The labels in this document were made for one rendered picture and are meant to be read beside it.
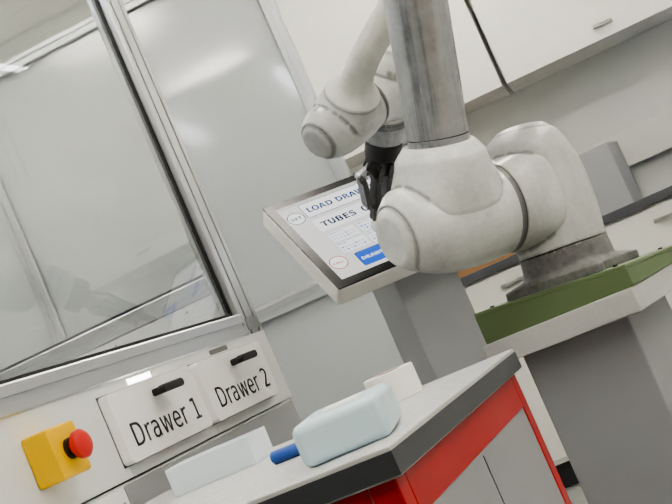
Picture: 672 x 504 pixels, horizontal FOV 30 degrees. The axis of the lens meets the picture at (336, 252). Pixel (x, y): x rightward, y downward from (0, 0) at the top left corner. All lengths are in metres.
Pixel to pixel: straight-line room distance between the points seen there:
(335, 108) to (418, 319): 0.69
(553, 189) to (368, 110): 0.38
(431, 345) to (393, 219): 0.84
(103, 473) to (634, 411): 0.84
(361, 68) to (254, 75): 1.51
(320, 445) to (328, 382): 2.43
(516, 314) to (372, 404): 0.88
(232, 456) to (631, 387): 0.71
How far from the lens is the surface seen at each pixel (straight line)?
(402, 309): 2.76
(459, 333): 2.80
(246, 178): 3.69
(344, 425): 1.22
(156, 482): 1.97
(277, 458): 1.48
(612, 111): 5.53
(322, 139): 2.23
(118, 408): 1.92
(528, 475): 1.60
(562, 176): 2.10
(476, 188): 1.98
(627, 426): 2.09
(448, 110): 1.98
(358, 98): 2.23
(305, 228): 2.72
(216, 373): 2.23
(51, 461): 1.70
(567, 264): 2.09
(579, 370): 2.09
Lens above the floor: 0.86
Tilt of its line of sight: 4 degrees up
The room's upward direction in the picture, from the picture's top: 24 degrees counter-clockwise
